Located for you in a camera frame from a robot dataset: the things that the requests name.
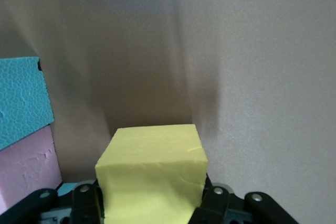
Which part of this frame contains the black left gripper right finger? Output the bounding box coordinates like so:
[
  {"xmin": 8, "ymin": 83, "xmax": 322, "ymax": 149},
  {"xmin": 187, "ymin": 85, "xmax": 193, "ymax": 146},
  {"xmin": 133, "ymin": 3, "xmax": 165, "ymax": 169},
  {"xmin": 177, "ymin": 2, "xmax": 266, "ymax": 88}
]
[{"xmin": 190, "ymin": 175, "xmax": 299, "ymax": 224}]

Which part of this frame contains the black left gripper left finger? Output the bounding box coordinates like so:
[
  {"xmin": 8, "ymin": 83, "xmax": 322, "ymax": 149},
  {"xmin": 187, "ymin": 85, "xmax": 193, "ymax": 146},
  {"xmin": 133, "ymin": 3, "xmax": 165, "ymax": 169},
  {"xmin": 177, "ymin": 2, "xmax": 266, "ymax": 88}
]
[{"xmin": 0, "ymin": 181, "xmax": 103, "ymax": 224}]

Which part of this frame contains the pink foam block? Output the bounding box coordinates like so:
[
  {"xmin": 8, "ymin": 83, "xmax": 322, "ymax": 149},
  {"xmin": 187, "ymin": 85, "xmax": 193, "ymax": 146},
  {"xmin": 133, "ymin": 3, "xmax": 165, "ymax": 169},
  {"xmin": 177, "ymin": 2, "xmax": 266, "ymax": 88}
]
[{"xmin": 0, "ymin": 123, "xmax": 63, "ymax": 213}]

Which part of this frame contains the yellow foam block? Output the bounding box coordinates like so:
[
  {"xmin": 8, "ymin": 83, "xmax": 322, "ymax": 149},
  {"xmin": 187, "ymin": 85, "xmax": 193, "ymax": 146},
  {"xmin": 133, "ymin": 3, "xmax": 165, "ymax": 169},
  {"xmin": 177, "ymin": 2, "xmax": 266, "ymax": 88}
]
[{"xmin": 94, "ymin": 123, "xmax": 208, "ymax": 224}]

